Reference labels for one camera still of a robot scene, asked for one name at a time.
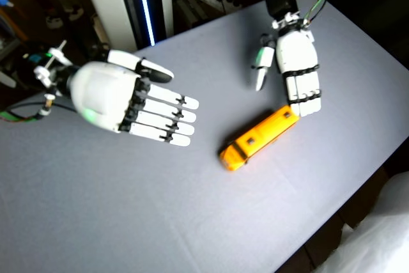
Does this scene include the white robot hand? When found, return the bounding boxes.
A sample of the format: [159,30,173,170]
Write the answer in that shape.
[251,26,323,118]
[68,49,200,148]

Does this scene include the yellow toy bus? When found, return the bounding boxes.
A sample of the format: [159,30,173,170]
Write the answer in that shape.
[219,104,301,172]

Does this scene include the white column with blue light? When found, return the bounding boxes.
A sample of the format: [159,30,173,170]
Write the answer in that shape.
[78,0,175,52]

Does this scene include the grey table cloth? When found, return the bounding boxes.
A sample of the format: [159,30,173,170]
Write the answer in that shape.
[0,0,409,273]

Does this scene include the white fabric sheet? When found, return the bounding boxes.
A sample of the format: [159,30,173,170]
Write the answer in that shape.
[277,170,409,273]

